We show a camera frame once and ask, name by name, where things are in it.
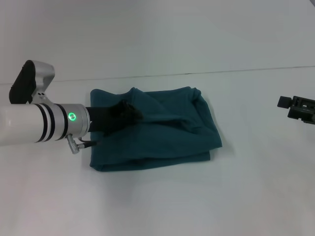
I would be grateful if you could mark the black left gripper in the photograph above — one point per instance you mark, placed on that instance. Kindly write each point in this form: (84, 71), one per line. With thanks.
(110, 118)

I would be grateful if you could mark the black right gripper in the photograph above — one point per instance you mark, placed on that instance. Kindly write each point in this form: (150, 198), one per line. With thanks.
(305, 109)

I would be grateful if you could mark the teal T-shirt with FREE! print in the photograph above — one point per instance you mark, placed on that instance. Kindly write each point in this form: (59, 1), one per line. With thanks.
(172, 127)

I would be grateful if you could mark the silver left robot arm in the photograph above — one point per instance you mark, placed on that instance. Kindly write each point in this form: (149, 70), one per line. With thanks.
(37, 123)

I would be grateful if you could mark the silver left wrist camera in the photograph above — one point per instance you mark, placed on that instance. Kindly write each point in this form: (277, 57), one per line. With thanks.
(32, 81)

